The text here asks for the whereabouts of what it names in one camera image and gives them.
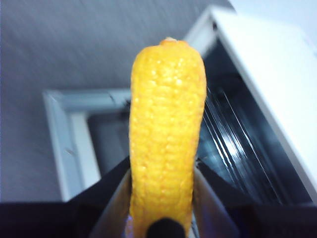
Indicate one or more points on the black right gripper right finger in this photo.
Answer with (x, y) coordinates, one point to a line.
(260, 223)

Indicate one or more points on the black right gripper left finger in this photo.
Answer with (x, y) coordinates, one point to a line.
(62, 220)

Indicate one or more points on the cream Toshiba toaster oven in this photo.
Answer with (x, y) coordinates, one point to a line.
(260, 62)

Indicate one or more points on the yellow corn cob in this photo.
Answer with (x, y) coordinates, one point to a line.
(166, 124)

